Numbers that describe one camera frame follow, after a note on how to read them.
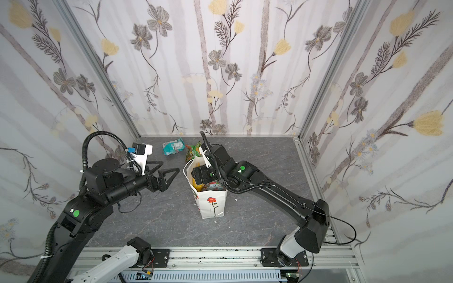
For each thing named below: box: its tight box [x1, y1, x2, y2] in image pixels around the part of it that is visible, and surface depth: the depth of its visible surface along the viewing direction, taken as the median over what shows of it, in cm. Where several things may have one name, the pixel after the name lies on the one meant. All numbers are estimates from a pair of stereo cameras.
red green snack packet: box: [185, 140, 203, 163], surface depth 111 cm
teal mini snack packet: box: [202, 181, 228, 192], surface depth 83 cm
